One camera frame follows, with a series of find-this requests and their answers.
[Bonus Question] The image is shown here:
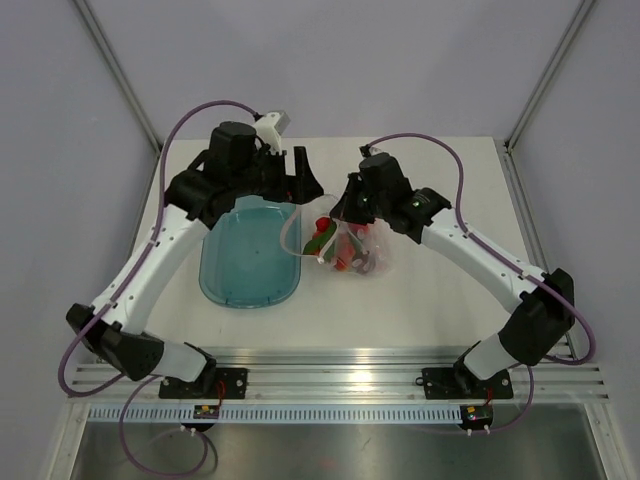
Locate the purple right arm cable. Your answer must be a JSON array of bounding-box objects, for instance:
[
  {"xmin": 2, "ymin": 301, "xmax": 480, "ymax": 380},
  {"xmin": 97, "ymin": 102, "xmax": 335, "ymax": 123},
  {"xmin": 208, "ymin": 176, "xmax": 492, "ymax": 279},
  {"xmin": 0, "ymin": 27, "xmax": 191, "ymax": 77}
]
[{"xmin": 359, "ymin": 132, "xmax": 597, "ymax": 436}]

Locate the red strawberry bunch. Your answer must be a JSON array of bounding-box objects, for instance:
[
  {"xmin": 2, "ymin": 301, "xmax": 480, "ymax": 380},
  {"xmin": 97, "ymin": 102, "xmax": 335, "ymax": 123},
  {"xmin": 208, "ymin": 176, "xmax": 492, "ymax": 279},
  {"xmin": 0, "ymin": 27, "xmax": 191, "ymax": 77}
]
[{"xmin": 302, "ymin": 216, "xmax": 377, "ymax": 275}]

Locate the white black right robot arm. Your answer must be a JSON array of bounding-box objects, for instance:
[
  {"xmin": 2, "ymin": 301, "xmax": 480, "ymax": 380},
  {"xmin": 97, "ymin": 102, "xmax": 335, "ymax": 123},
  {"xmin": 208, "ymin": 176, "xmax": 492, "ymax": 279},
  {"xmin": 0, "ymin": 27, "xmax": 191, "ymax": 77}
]
[{"xmin": 330, "ymin": 153, "xmax": 575, "ymax": 398}]

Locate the aluminium frame post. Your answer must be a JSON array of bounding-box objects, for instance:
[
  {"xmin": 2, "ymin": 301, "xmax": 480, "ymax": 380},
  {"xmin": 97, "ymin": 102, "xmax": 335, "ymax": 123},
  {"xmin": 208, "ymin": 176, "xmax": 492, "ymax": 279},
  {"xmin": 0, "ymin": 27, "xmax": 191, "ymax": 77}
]
[
  {"xmin": 504, "ymin": 0, "xmax": 599, "ymax": 155},
  {"xmin": 70, "ymin": 0, "xmax": 163, "ymax": 157}
]

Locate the right aluminium frame post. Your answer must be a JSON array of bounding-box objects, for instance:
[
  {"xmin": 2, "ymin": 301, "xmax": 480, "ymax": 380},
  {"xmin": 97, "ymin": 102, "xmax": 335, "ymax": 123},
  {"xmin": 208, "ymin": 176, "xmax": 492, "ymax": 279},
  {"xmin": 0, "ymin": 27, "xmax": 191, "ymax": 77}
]
[{"xmin": 504, "ymin": 0, "xmax": 599, "ymax": 155}]

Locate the white slotted cable duct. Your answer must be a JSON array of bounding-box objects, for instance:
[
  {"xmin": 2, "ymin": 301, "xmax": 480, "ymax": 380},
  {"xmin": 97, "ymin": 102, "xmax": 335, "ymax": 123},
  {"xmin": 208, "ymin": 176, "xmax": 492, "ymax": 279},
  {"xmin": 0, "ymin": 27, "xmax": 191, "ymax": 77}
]
[{"xmin": 88, "ymin": 404, "xmax": 462, "ymax": 425}]

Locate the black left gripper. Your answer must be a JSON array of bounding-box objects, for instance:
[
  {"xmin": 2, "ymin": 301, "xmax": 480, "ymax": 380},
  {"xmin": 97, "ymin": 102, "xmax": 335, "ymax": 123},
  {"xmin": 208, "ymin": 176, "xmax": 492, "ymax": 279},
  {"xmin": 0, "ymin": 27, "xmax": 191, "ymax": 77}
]
[{"xmin": 231, "ymin": 144, "xmax": 322, "ymax": 204}]

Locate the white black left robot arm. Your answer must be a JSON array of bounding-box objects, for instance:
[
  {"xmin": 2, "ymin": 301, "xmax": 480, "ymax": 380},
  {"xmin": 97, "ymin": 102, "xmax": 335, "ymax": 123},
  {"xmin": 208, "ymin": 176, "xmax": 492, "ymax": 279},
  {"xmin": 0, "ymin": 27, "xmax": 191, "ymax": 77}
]
[{"xmin": 66, "ymin": 121, "xmax": 324, "ymax": 398}]

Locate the left aluminium frame post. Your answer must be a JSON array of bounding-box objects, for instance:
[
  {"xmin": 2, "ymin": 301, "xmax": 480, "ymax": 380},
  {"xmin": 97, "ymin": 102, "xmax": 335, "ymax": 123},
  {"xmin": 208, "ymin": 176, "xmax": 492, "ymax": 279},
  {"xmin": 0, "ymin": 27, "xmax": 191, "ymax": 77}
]
[{"xmin": 70, "ymin": 0, "xmax": 163, "ymax": 157}]

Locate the blue transparent plastic tray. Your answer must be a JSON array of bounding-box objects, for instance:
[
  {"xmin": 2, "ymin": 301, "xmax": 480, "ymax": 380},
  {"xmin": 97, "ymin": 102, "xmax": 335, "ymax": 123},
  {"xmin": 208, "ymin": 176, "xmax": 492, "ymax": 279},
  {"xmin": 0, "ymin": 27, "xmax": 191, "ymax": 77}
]
[{"xmin": 199, "ymin": 196, "xmax": 302, "ymax": 309}]

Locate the aluminium mounting rail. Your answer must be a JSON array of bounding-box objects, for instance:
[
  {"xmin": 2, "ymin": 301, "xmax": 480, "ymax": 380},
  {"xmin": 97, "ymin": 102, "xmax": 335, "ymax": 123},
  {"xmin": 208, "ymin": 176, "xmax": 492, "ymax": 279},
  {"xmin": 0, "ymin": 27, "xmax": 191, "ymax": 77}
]
[{"xmin": 67, "ymin": 347, "xmax": 611, "ymax": 404}]

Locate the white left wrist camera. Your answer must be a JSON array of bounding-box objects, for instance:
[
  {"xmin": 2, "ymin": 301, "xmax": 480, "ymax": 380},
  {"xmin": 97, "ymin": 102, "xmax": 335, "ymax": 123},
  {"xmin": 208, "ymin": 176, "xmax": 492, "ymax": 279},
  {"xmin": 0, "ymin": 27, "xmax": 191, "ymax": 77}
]
[{"xmin": 253, "ymin": 110, "xmax": 290, "ymax": 153}]

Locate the clear pink zip top bag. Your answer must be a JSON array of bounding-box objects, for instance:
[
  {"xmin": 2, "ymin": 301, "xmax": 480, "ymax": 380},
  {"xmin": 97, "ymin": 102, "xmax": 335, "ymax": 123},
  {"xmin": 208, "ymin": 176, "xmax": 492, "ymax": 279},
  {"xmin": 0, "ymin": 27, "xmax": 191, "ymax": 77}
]
[{"xmin": 279, "ymin": 194, "xmax": 392, "ymax": 277}]

